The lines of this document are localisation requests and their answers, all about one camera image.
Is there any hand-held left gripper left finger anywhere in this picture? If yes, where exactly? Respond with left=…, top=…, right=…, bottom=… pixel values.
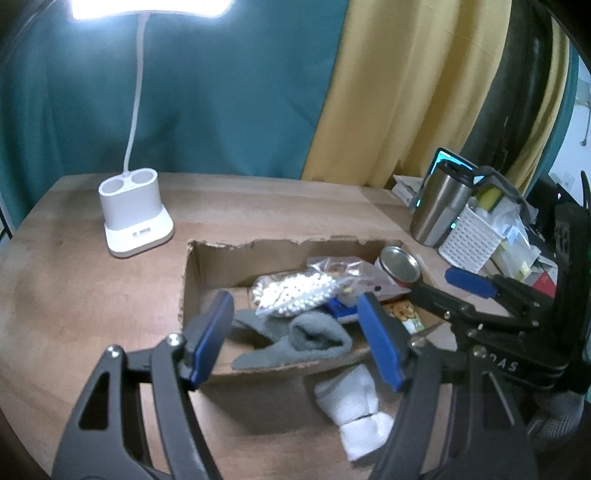
left=52, top=290, right=235, bottom=480

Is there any dark curtain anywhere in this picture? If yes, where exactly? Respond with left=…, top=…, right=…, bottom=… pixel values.
left=462, top=0, right=575, bottom=197

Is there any stainless steel tumbler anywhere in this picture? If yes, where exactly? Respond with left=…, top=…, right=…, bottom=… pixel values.
left=410, top=159, right=476, bottom=247

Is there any yellow curtain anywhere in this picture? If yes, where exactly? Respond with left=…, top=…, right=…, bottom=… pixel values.
left=300, top=0, right=514, bottom=190

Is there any yellow and green sponge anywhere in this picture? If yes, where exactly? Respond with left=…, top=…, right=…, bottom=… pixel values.
left=475, top=185, right=506, bottom=214

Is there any blue and white packet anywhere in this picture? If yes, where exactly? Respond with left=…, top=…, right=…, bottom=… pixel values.
left=323, top=295, right=365, bottom=324

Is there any red box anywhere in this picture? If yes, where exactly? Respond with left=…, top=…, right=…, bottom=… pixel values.
left=531, top=270, right=559, bottom=296

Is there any white paper box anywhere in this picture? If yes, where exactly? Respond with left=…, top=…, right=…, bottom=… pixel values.
left=392, top=174, right=428, bottom=213

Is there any grey sock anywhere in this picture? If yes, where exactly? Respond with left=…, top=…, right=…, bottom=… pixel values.
left=229, top=309, right=354, bottom=372

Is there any white desk lamp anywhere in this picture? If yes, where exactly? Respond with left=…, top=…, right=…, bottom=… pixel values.
left=69, top=0, right=234, bottom=259

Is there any clear plastic bag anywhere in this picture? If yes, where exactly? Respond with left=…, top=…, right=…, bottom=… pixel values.
left=489, top=203, right=541, bottom=278

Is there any cardboard box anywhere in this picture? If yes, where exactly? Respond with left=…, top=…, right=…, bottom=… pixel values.
left=178, top=236, right=492, bottom=386

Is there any white sock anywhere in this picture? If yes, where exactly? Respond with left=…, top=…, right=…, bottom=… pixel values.
left=314, top=364, right=395, bottom=462

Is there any cartoon print tissue packet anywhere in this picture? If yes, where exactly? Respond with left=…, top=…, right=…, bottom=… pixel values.
left=382, top=300, right=426, bottom=335

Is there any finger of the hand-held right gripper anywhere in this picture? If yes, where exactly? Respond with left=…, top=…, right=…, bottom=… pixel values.
left=410, top=282, right=542, bottom=340
left=444, top=267, right=555, bottom=320

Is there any metal tin can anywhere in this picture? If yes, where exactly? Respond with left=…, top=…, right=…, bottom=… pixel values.
left=375, top=246, right=422, bottom=289

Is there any teal curtain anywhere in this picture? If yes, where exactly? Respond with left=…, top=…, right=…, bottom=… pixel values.
left=0, top=0, right=348, bottom=232

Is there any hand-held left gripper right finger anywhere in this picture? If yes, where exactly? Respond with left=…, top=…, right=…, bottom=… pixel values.
left=357, top=292, right=541, bottom=480

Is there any white perforated plastic basket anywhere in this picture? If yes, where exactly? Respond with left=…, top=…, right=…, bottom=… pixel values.
left=438, top=204, right=506, bottom=271

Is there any clear bag of brown snacks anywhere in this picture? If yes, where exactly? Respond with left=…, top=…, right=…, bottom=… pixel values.
left=305, top=256, right=384, bottom=296

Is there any clear bag of white beads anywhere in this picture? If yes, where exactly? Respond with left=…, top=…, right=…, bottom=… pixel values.
left=250, top=272, right=342, bottom=319

